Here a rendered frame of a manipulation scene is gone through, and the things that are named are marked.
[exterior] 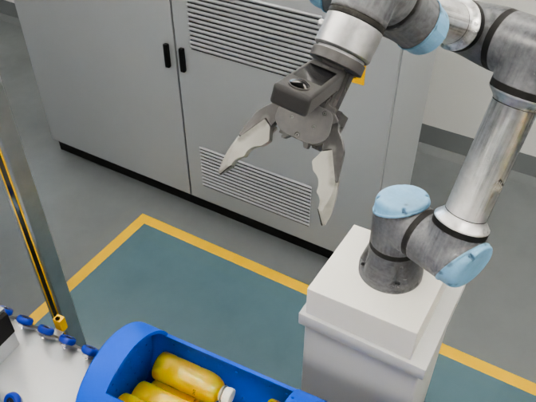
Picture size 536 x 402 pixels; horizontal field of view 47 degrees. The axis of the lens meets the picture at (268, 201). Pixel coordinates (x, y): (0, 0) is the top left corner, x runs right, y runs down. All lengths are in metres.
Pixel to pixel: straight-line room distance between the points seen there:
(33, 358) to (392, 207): 1.04
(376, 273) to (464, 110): 2.57
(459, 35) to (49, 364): 1.29
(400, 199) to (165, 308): 1.88
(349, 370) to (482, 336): 1.53
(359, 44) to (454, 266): 0.62
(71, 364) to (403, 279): 0.90
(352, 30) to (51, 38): 2.92
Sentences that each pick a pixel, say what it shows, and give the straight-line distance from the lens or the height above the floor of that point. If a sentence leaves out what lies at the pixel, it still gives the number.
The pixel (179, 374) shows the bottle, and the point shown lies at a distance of 1.48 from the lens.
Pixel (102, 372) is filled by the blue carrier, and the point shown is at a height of 1.22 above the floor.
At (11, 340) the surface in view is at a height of 0.97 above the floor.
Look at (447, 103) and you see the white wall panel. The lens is 3.91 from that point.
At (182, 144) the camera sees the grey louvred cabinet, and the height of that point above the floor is 0.43.
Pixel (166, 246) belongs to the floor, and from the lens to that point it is 3.31.
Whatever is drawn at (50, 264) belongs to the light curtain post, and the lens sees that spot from 2.03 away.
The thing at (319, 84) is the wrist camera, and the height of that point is 1.97.
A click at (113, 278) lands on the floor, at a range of 3.21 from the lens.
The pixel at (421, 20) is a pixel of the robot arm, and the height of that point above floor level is 1.98.
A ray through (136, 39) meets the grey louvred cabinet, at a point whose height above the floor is 0.98.
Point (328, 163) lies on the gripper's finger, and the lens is 0.75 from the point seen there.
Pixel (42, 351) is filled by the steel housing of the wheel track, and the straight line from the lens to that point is 1.81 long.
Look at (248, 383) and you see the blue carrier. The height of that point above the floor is 1.08.
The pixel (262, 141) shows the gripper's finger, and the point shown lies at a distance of 0.76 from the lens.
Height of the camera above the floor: 2.32
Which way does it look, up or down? 41 degrees down
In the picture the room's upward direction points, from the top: straight up
